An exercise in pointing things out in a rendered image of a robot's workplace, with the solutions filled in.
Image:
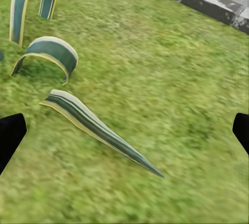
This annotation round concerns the bush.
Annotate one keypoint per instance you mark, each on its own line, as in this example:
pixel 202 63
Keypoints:
pixel 65 56

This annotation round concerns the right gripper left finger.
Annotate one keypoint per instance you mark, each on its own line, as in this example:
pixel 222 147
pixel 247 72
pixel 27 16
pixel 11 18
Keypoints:
pixel 12 131

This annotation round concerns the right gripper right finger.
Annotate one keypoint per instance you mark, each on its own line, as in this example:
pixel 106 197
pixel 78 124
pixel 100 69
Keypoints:
pixel 241 129

